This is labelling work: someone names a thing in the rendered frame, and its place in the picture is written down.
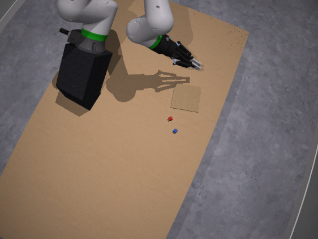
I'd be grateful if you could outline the tan square mat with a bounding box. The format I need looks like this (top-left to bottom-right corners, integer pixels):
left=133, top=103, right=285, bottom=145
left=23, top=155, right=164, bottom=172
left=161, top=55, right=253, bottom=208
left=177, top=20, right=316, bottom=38
left=171, top=83, right=201, bottom=112

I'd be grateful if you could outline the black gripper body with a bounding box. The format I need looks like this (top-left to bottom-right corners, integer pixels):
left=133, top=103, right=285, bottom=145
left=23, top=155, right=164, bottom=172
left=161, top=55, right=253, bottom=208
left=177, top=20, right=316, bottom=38
left=163, top=40, right=181, bottom=59

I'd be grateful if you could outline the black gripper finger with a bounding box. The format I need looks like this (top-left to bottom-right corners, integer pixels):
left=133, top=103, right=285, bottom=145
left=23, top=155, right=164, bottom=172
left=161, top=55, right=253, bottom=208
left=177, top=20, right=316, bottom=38
left=176, top=41, right=201, bottom=66
left=172, top=52, right=201, bottom=70

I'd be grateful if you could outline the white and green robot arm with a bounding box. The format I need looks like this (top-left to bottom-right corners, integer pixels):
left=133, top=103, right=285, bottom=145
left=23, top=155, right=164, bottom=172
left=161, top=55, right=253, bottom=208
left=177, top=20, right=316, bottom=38
left=57, top=0, right=174, bottom=54

